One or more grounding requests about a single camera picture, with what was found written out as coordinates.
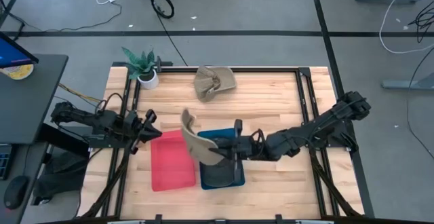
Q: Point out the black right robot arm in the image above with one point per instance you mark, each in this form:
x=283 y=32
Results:
x=315 y=129

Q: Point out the grey cloth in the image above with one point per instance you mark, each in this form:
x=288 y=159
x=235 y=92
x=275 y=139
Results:
x=218 y=174

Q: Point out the beige cap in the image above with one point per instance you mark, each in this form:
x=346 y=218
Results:
x=200 y=146
x=213 y=81

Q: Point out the yellow round roll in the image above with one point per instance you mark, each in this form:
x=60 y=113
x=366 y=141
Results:
x=20 y=72

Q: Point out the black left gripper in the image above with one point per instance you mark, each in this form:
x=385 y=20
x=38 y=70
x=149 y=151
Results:
x=149 y=118

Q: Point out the green potted plant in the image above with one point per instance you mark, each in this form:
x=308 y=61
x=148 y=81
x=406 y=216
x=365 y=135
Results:
x=139 y=62

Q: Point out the silver aluminium bar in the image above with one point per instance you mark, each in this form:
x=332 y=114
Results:
x=125 y=222
x=313 y=222

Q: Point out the black keyboard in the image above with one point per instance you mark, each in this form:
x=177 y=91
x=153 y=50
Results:
x=5 y=161

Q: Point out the black bag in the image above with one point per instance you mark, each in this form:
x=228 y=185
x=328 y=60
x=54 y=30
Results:
x=61 y=176

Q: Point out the pink translucent plastic bin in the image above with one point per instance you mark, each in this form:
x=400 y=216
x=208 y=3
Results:
x=171 y=163

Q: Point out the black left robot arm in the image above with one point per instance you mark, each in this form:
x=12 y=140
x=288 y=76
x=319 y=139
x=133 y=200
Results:
x=84 y=118

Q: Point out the black desk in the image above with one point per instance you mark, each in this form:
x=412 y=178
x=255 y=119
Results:
x=30 y=108

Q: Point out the black computer mouse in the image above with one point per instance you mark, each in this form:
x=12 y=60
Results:
x=15 y=191

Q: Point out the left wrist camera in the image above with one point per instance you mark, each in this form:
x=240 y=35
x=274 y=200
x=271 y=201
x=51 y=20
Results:
x=134 y=120

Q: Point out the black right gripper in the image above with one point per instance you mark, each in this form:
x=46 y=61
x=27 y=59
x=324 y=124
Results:
x=239 y=169

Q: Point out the black table frame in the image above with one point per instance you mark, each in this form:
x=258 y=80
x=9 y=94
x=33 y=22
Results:
x=237 y=69

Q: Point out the white plant pot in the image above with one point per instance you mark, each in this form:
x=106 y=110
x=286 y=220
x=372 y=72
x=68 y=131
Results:
x=149 y=81

